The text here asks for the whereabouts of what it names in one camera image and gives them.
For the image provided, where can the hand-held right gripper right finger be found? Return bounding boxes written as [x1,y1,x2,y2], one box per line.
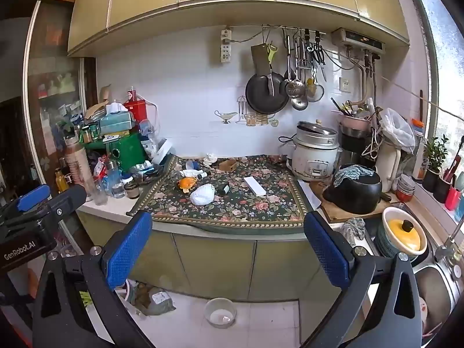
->
[302,210,433,348]

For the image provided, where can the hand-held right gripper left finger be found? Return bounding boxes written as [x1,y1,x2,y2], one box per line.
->
[32,210,157,348]

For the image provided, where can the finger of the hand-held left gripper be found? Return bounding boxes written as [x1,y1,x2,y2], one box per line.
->
[36,184,88,226]
[16,184,52,213]

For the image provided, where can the white plastic bowl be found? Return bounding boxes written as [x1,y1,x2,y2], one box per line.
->
[204,297,237,329]

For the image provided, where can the wooden cutting board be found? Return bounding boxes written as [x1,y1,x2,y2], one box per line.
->
[310,181,403,223]

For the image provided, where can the drinking glass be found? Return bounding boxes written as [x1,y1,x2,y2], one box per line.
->
[92,185,108,206]

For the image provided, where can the grey rag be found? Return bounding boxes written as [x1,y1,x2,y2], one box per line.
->
[341,217,367,243]

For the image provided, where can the stack of paper cups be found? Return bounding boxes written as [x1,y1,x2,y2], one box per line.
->
[64,136,95,196]

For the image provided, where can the clear water bottle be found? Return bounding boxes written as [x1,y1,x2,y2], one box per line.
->
[106,159,122,195]

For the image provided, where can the grey plastic bag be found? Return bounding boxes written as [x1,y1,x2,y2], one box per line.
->
[130,283,176,316]

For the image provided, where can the black clay pot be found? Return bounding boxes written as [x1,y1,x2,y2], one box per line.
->
[322,165,383,214]

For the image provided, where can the green box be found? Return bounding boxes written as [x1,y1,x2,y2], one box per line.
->
[85,132,147,173]

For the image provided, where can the teal striped dishcloth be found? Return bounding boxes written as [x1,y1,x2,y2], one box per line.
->
[333,165,371,187]

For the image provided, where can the yellow lidded pot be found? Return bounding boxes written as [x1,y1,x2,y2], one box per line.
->
[377,206,430,262]

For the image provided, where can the floral tablecloth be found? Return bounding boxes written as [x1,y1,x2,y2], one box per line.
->
[126,154,309,231]

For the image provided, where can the teal tissue box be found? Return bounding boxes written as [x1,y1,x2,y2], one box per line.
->
[99,110,135,135]

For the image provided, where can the white rice cooker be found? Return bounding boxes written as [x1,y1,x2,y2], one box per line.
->
[292,119,341,182]

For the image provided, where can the white flat box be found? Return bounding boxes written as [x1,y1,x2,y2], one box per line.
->
[244,176,267,196]

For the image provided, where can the blue white plastic bag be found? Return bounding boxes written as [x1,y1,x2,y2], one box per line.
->
[139,119,160,156]

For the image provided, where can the white carton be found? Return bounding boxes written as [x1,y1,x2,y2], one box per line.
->
[151,138,173,165]

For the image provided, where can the white kettle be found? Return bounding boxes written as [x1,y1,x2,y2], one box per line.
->
[375,139,401,193]

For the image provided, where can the red tin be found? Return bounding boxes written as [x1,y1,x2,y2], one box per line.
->
[123,87,148,124]

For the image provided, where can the steel sink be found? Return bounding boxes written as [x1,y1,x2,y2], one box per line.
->
[409,203,464,348]

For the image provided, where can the steel faucet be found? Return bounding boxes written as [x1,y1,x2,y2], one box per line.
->
[435,203,464,263]

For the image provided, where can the glass door cabinet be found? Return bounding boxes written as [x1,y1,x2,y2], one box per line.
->
[22,0,97,189]

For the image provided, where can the pink utensil holder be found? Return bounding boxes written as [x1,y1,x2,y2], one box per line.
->
[331,96,375,132]

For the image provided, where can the red cup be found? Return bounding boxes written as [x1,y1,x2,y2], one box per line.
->
[445,185,461,211]

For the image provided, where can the clear plastic bag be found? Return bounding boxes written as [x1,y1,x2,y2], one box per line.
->
[379,108,416,153]

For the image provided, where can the potted green plant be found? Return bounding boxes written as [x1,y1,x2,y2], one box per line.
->
[422,135,450,193]

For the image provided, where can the mesh strainer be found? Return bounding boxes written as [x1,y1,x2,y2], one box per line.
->
[307,76,325,103]

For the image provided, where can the steel skimmer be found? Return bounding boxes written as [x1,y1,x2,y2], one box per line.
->
[284,36,302,98]

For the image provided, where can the black frying pan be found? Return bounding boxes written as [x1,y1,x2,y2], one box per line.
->
[245,72,287,115]

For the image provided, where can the black kitchen scissors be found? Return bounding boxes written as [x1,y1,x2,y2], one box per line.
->
[308,39,327,82]

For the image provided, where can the steel cleaver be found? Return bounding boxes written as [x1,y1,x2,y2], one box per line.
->
[251,43,276,97]

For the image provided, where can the white water heater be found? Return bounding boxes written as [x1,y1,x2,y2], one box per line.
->
[331,27,387,53]

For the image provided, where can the window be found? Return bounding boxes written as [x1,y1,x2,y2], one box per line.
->
[406,0,464,225]

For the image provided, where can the kitchen wall sticker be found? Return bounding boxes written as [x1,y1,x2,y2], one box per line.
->
[214,95,280,127]

